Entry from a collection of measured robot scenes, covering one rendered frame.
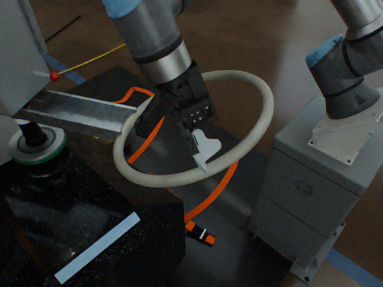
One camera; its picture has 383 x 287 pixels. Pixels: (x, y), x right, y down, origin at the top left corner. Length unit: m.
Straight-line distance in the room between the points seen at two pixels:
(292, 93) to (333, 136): 1.80
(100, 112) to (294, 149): 0.78
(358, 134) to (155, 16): 0.93
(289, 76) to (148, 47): 2.83
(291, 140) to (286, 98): 1.64
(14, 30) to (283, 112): 2.22
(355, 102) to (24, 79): 1.14
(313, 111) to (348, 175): 0.37
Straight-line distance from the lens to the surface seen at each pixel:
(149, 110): 0.58
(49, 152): 1.32
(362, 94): 1.28
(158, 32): 0.49
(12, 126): 1.60
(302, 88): 3.14
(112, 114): 1.09
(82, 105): 1.15
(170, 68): 0.51
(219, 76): 1.03
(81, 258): 1.12
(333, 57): 1.22
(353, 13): 1.13
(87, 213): 1.17
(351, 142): 1.27
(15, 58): 1.11
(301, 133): 1.40
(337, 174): 1.31
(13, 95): 1.12
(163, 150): 2.37
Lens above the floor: 1.79
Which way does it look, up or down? 48 degrees down
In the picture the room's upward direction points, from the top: straight up
